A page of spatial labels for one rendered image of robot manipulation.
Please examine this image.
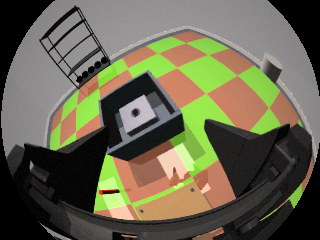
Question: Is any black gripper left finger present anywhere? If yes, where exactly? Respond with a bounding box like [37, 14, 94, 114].
[24, 125, 111, 213]

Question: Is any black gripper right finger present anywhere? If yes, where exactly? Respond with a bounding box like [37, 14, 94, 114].
[204, 119, 289, 199]

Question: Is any red peg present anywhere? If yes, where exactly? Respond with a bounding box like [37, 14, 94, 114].
[99, 189, 120, 195]

